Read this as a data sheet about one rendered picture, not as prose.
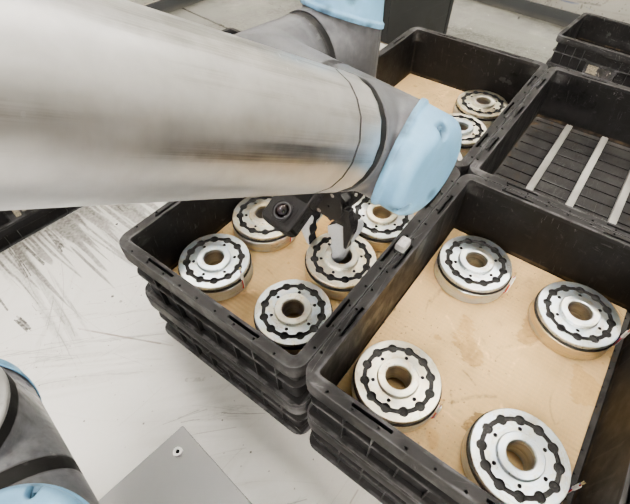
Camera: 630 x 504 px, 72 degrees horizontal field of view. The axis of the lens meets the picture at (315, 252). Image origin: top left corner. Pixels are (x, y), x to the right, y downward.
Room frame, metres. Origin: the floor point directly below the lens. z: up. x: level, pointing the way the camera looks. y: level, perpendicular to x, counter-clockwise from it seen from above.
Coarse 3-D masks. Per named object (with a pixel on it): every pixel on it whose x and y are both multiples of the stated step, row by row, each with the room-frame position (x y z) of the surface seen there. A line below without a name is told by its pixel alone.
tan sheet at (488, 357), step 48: (432, 288) 0.36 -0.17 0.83; (528, 288) 0.36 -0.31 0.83; (384, 336) 0.28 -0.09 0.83; (432, 336) 0.28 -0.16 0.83; (480, 336) 0.28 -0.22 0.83; (528, 336) 0.28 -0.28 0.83; (480, 384) 0.22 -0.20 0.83; (528, 384) 0.22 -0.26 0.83; (576, 384) 0.22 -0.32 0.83; (432, 432) 0.16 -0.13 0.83; (576, 432) 0.16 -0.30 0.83
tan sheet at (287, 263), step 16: (320, 224) 0.49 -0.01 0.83; (304, 240) 0.45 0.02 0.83; (256, 256) 0.42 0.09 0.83; (272, 256) 0.42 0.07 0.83; (288, 256) 0.42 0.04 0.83; (304, 256) 0.42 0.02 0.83; (176, 272) 0.39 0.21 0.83; (256, 272) 0.39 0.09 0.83; (272, 272) 0.39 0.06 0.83; (288, 272) 0.39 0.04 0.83; (304, 272) 0.39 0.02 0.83; (256, 288) 0.36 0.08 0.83; (224, 304) 0.33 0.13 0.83; (240, 304) 0.33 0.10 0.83; (336, 304) 0.33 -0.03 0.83
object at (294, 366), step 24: (456, 168) 0.51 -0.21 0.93; (120, 240) 0.37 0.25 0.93; (144, 264) 0.33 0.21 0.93; (384, 264) 0.33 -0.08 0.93; (168, 288) 0.30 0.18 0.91; (192, 288) 0.29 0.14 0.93; (360, 288) 0.29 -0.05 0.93; (216, 312) 0.26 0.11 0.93; (336, 312) 0.26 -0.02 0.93; (240, 336) 0.23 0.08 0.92; (264, 336) 0.23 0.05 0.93; (312, 336) 0.23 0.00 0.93; (264, 360) 0.21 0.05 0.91; (288, 360) 0.20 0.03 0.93
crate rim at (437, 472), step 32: (448, 192) 0.46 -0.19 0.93; (512, 192) 0.46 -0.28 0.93; (576, 224) 0.39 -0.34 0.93; (384, 288) 0.29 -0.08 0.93; (352, 320) 0.26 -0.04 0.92; (320, 352) 0.21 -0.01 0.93; (320, 384) 0.17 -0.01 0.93; (352, 416) 0.14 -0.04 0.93; (384, 448) 0.12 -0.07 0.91; (416, 448) 0.12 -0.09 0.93; (448, 480) 0.09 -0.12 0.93
